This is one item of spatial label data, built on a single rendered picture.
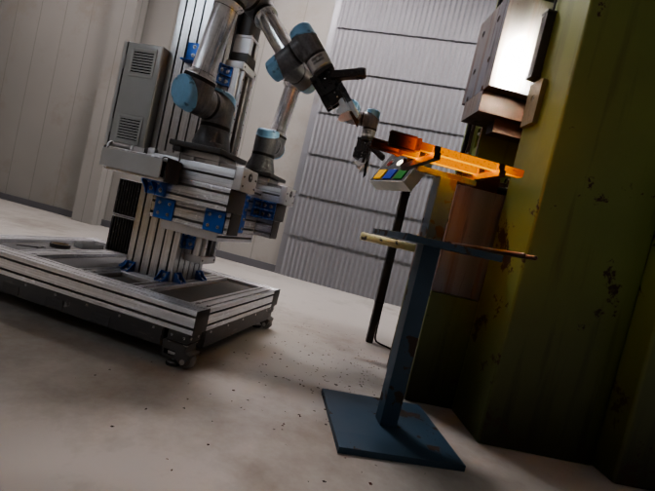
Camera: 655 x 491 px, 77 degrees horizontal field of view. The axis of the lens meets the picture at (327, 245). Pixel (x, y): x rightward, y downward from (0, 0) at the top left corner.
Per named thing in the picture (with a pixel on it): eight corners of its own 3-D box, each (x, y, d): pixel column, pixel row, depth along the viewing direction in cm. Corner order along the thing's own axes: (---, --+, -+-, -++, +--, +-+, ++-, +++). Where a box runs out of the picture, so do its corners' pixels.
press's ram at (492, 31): (498, 78, 165) (522, -21, 163) (461, 105, 203) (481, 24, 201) (594, 104, 168) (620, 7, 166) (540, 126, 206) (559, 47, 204)
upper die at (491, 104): (478, 110, 179) (482, 89, 178) (460, 121, 198) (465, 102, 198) (567, 133, 182) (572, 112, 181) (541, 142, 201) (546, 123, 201)
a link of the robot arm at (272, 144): (249, 149, 206) (254, 122, 205) (256, 154, 219) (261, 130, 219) (271, 154, 205) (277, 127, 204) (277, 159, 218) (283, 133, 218)
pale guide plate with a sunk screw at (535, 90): (531, 122, 154) (543, 77, 153) (520, 128, 163) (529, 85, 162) (537, 123, 154) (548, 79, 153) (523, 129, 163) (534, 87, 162)
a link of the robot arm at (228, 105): (236, 132, 166) (244, 98, 165) (213, 121, 154) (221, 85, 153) (214, 129, 171) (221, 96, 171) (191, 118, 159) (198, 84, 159)
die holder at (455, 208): (431, 290, 167) (457, 183, 165) (407, 277, 205) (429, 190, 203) (558, 319, 171) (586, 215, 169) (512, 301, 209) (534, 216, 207)
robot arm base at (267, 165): (239, 167, 206) (244, 147, 206) (251, 172, 221) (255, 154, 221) (266, 172, 203) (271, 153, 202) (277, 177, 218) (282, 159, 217)
